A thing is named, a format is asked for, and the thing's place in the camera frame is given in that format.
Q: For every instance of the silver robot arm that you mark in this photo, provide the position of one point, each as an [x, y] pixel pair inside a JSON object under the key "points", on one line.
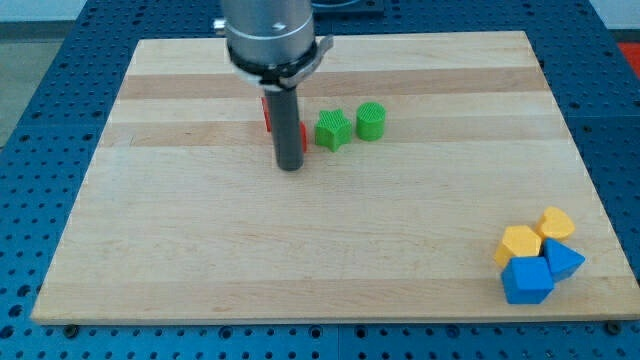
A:
{"points": [[268, 32]]}

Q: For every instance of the green star block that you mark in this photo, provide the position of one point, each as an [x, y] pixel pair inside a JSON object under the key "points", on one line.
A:
{"points": [[333, 129]]}

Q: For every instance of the green circle block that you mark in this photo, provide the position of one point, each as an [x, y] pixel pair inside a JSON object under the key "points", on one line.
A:
{"points": [[370, 121]]}

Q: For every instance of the red block behind rod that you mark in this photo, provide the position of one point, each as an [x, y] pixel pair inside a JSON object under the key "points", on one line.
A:
{"points": [[267, 120]]}

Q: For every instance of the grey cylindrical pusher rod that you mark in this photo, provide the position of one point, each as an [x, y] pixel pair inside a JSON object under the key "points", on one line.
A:
{"points": [[285, 128]]}

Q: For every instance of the wooden board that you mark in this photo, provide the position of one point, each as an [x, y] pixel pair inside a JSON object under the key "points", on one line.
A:
{"points": [[184, 217]]}

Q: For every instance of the yellow hexagon block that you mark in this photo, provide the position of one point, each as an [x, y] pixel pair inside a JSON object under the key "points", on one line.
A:
{"points": [[517, 241]]}

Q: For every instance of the blue cube block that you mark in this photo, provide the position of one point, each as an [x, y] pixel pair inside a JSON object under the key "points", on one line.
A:
{"points": [[527, 280]]}

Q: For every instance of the yellow heart block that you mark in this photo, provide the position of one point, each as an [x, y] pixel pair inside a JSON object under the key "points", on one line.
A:
{"points": [[555, 223]]}

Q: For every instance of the blue triangle block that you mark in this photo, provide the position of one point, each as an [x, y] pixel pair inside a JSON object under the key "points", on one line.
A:
{"points": [[562, 260]]}

